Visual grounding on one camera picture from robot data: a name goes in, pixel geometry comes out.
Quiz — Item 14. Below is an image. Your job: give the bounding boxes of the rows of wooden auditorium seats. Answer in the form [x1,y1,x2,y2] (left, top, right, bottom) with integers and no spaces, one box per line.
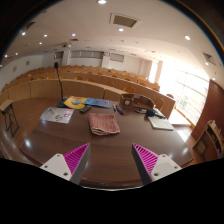
[1,64,176,114]

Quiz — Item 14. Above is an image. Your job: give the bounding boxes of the white printed magazine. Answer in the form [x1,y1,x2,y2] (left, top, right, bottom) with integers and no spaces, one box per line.
[39,106,75,125]

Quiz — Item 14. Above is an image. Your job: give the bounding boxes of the square ceiling vent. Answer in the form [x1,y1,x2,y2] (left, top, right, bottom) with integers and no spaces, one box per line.
[109,13,141,29]

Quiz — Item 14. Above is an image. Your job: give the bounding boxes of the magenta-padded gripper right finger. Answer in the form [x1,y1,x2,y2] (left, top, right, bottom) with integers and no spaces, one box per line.
[131,143,183,187]

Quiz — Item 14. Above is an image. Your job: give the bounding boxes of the wooden shelf unit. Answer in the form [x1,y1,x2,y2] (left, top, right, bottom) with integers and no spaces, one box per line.
[193,119,224,159]

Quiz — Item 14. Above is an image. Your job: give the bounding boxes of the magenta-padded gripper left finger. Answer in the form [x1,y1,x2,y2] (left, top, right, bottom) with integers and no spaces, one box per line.
[39,142,94,186]

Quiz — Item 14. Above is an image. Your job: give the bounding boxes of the blue booklet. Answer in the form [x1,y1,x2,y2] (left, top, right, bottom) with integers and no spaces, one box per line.
[83,97,114,110]

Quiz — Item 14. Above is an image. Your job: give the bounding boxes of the black metal frame stand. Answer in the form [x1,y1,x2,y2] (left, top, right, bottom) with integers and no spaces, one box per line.
[0,99,20,138]

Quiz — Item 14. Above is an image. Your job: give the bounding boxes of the red white checked towel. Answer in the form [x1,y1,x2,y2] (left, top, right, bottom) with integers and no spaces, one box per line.
[88,112,121,136]

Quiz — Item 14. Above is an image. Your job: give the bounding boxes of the black remote control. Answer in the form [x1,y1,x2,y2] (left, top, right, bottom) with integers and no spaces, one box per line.
[79,105,93,114]

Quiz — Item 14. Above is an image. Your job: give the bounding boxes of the yellow booklet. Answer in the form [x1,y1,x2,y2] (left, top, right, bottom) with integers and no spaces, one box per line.
[63,95,88,110]

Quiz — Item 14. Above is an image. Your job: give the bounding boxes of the black gooseneck desk microphone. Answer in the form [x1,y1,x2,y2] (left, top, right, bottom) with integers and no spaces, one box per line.
[53,61,69,108]

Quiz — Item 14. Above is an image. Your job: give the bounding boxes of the wooden desk organizer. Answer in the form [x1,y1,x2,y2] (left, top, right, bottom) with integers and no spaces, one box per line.
[119,93,156,112]

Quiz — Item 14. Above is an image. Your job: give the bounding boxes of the white notepad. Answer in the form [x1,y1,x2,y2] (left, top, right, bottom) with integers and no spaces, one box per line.
[147,116,175,131]

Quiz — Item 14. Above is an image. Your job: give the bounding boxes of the round ceiling lights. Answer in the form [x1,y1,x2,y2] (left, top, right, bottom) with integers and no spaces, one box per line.
[3,0,218,59]

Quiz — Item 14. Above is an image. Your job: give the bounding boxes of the small black device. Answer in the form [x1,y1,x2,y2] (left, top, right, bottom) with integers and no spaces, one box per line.
[145,109,167,120]

